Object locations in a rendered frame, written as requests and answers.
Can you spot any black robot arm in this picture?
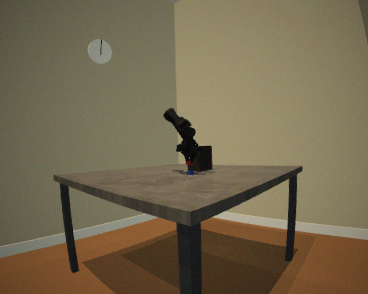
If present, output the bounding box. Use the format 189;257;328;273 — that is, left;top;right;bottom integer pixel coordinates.
163;108;196;150

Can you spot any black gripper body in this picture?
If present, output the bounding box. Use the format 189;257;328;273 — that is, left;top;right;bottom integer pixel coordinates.
176;138;203;152

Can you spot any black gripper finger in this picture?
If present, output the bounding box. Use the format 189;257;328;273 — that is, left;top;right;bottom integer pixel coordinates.
180;152;190;161
188;152;198;164

